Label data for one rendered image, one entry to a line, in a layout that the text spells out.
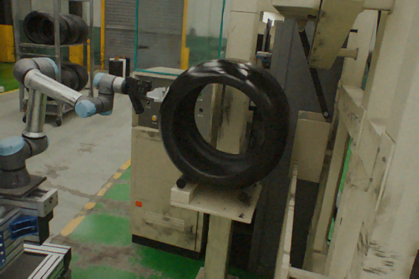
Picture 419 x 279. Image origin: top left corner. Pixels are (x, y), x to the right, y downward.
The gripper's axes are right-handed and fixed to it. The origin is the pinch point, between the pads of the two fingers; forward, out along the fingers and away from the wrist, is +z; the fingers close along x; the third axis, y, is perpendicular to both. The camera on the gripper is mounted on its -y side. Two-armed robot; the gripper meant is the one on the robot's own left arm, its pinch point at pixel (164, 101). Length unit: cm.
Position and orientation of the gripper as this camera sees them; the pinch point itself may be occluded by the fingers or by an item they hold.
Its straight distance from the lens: 147.5
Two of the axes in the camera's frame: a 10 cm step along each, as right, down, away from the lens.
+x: 2.9, -2.4, 9.3
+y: 1.8, -9.4, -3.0
